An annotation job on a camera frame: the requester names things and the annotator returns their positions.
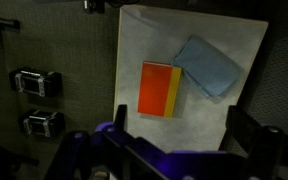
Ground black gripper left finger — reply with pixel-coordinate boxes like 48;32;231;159
114;104;128;130

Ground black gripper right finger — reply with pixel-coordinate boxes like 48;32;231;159
220;106;283;154

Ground orange book with yellow spine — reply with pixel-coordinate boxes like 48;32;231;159
138;61;182;118

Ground grey coffee table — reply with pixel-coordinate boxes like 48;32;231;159
115;5;268;152

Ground folded blue-grey cloth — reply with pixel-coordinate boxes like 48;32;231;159
172;36;242;97

